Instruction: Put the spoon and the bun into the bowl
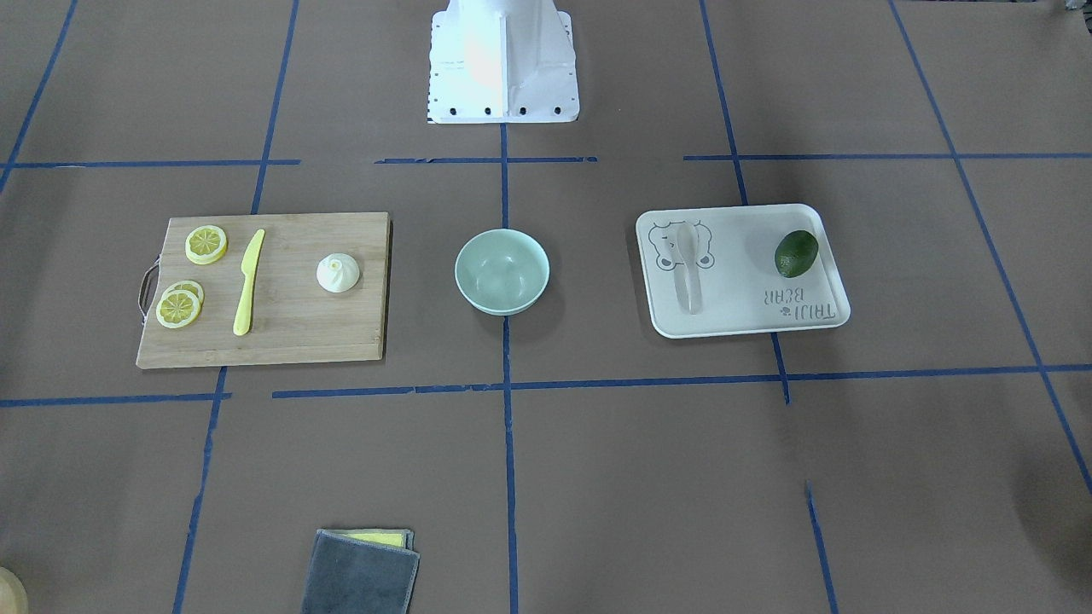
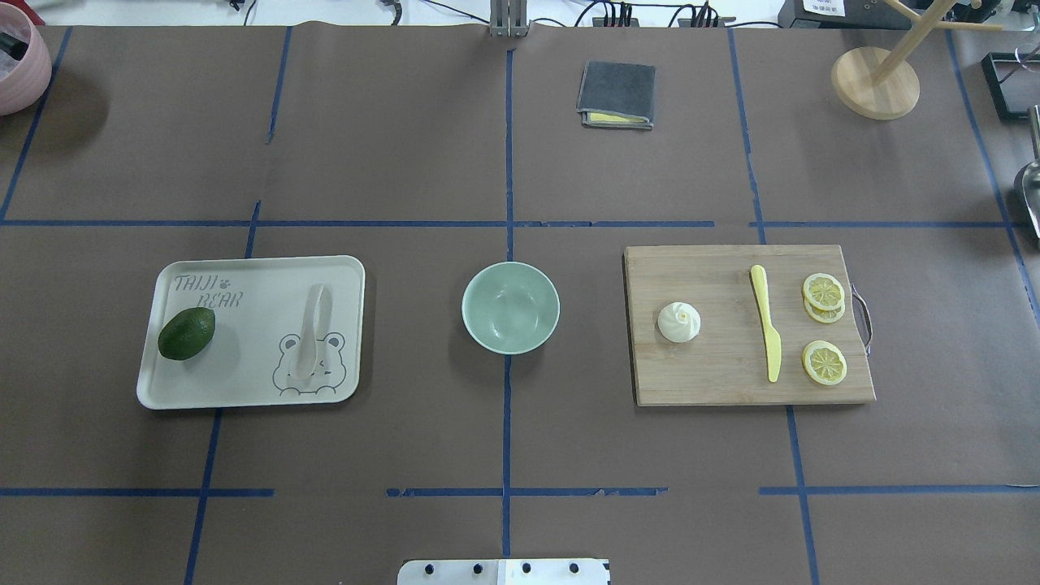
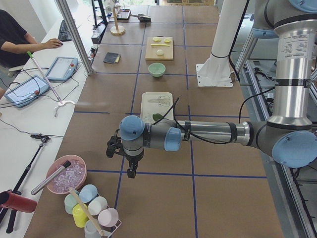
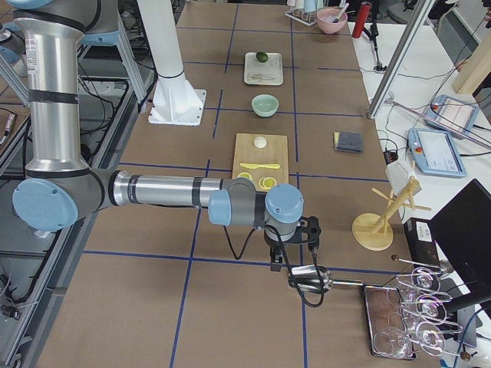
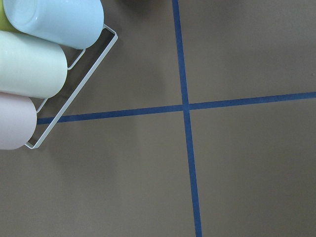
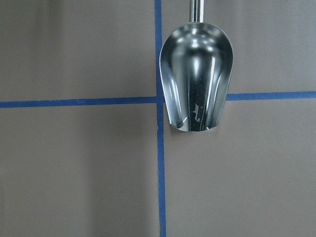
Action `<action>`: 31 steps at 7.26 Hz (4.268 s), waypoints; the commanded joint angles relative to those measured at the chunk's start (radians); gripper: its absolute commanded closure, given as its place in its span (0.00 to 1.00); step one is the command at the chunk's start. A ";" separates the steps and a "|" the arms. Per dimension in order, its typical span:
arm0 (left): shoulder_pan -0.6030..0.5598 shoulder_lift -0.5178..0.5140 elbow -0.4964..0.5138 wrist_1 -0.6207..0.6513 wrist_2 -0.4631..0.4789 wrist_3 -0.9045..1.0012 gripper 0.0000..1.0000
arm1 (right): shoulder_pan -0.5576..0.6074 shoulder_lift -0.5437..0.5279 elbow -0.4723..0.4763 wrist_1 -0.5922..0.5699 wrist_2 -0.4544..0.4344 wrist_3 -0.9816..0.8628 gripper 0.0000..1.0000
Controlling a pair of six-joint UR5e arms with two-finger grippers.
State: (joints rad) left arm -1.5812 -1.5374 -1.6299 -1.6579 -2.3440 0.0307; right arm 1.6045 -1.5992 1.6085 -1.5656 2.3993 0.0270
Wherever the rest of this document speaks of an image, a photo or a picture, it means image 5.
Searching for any light blue cup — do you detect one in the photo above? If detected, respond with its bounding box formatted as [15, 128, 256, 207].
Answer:
[3, 0, 104, 49]

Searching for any mint green cup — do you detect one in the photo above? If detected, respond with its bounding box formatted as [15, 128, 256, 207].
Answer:
[0, 31, 68, 99]

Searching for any pale pink cup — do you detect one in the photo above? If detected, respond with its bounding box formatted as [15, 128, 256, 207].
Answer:
[0, 93, 37, 150]

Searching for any yellow-green cup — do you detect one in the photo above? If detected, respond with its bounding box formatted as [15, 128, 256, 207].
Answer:
[0, 1, 18, 33]

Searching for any white wire cup rack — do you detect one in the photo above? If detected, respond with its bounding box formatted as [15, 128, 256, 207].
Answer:
[25, 24, 118, 149]

